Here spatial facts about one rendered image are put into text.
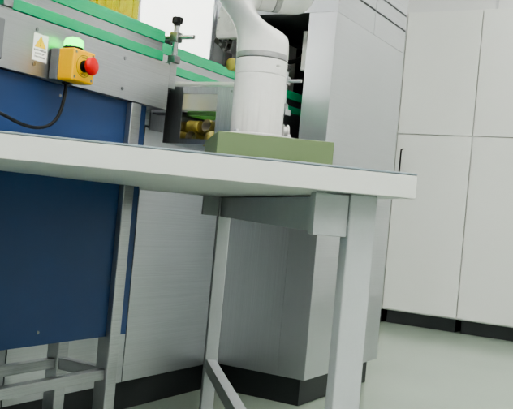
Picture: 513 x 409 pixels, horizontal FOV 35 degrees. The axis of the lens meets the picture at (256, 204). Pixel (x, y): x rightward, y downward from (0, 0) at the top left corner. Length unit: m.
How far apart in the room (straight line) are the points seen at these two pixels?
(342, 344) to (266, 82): 0.84
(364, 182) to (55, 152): 0.41
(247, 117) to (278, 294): 1.24
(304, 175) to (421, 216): 4.58
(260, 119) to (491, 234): 3.81
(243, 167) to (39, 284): 0.93
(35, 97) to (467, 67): 4.16
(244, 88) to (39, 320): 0.70
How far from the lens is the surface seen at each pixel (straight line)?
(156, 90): 2.18
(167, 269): 2.80
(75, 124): 1.97
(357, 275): 1.17
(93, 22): 2.03
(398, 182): 1.14
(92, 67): 1.84
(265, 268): 3.00
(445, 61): 5.75
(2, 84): 1.81
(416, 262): 5.67
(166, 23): 2.70
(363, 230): 1.17
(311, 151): 1.78
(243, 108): 1.86
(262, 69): 1.86
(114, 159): 1.08
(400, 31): 3.59
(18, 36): 1.82
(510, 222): 5.51
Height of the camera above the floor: 0.68
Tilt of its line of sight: 1 degrees up
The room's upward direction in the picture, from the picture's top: 5 degrees clockwise
